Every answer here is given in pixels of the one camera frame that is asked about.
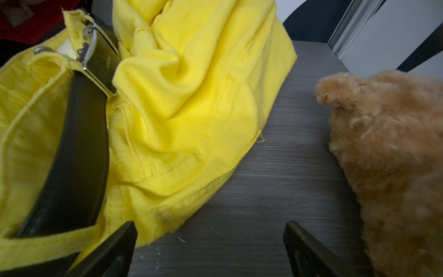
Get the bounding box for black belt in yellow trousers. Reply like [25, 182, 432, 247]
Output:
[0, 14, 121, 277]

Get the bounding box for yellow trousers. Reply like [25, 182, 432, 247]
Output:
[1, 1, 296, 270]

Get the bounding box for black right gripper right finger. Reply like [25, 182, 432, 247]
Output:
[283, 221, 356, 277]

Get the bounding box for red trousers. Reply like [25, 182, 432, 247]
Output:
[1, 0, 81, 45]

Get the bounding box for brown teddy bear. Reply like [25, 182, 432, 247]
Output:
[316, 70, 443, 277]

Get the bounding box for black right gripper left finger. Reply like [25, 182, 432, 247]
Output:
[66, 221, 138, 277]

